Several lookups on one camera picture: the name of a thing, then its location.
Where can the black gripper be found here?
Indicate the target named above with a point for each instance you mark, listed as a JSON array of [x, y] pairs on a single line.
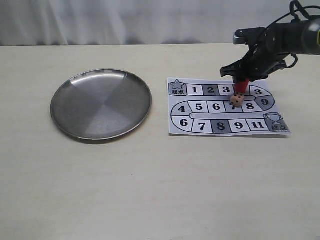
[[273, 45]]

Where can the red cylinder game piece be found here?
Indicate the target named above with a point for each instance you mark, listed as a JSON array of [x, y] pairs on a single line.
[[241, 86]]

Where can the wooden die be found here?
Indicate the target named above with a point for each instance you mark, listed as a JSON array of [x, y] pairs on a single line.
[[237, 99]]

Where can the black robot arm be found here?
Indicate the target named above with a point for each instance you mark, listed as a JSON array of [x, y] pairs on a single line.
[[313, 44]]

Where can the paper game board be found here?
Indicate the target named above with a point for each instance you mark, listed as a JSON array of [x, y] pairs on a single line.
[[198, 107]]

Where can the round steel plate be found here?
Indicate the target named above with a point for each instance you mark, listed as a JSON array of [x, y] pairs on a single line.
[[101, 105]]

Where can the white backdrop curtain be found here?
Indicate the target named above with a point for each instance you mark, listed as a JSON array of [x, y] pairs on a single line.
[[131, 22]]

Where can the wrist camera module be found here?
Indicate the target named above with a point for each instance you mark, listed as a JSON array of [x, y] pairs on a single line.
[[247, 36]]

